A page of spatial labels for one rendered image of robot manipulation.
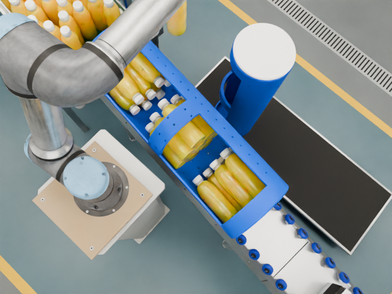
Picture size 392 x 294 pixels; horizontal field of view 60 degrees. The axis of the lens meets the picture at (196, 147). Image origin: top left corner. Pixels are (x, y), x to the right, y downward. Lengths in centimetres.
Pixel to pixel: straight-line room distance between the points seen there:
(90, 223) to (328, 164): 170
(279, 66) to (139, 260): 151
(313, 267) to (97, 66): 117
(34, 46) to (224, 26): 228
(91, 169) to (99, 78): 40
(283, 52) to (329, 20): 158
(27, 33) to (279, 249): 117
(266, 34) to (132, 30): 99
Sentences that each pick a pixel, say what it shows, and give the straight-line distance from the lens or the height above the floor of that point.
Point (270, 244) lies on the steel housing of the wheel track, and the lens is 146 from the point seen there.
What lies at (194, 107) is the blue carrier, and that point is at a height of 122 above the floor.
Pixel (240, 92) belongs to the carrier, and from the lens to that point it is 165.
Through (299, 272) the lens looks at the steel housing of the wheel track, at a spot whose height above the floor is 93.
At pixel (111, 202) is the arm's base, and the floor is 120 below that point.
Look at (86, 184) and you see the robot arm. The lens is 100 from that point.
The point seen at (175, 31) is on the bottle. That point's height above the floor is 125.
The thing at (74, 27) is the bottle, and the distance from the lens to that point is 162.
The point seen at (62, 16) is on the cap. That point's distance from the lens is 158.
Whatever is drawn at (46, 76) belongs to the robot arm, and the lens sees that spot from 66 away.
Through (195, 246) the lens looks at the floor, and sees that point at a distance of 234.
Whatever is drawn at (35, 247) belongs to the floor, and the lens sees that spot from 251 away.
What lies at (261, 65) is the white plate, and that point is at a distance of 152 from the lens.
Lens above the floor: 234
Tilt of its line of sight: 75 degrees down
